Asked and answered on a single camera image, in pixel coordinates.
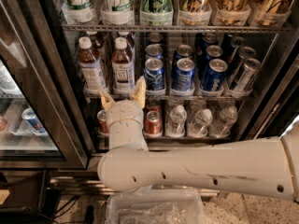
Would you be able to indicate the wire shelf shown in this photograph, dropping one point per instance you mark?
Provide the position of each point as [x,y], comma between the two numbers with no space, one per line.
[179,29]
[167,97]

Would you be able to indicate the clear plastic bin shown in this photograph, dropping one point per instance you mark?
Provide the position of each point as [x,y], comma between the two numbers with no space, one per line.
[158,206]

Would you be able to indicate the left front tea bottle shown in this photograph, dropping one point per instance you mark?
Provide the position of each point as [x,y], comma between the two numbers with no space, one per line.
[89,60]

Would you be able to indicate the water bottle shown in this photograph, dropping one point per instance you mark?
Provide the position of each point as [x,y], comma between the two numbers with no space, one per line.
[224,121]
[198,127]
[176,122]

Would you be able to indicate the front water bottle right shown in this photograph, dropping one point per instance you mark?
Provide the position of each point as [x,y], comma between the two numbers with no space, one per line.
[224,121]

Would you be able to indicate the blue can column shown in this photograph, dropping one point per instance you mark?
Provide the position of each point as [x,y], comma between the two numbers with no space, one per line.
[154,74]
[211,52]
[182,51]
[214,75]
[154,51]
[183,74]

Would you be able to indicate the white tall can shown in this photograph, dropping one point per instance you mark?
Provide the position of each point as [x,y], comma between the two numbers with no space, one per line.
[117,12]
[80,11]

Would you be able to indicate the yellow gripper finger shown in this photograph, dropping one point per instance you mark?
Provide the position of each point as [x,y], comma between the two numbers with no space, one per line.
[106,100]
[139,92]

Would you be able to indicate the open right fridge door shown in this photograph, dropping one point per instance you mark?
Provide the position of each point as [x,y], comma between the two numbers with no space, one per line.
[275,102]

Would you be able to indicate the middle wire shelf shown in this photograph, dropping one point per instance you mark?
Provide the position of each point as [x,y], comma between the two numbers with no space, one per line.
[167,97]

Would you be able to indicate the white tall can left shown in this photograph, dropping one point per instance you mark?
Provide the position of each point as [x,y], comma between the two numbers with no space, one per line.
[80,11]

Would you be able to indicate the rear tea bottle left column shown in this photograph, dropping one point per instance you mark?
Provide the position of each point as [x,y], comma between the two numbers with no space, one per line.
[98,42]

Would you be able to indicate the left glass fridge door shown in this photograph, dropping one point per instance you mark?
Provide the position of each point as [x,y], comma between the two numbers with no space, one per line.
[37,72]

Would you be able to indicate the front water bottle middle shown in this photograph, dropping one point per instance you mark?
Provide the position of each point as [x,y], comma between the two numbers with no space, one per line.
[198,127]

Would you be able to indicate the gold tall can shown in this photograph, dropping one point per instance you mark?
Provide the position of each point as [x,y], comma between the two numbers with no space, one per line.
[194,12]
[230,12]
[269,12]

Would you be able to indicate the front red can right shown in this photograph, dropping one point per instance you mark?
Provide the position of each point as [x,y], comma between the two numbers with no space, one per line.
[153,122]

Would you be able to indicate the green tall can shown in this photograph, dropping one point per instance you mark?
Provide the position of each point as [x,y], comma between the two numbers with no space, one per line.
[156,12]

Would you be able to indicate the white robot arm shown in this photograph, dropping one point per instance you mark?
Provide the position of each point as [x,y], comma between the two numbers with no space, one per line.
[267,167]

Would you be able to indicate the tea bottle blue label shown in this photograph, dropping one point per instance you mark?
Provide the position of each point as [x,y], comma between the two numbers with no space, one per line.
[123,66]

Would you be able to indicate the front orange can left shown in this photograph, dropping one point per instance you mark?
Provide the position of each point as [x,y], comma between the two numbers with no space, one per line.
[102,121]

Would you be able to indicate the upper wire shelf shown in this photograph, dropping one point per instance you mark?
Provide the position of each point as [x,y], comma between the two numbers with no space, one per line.
[179,29]

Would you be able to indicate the front water bottle left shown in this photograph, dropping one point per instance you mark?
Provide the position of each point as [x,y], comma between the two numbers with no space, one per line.
[176,122]

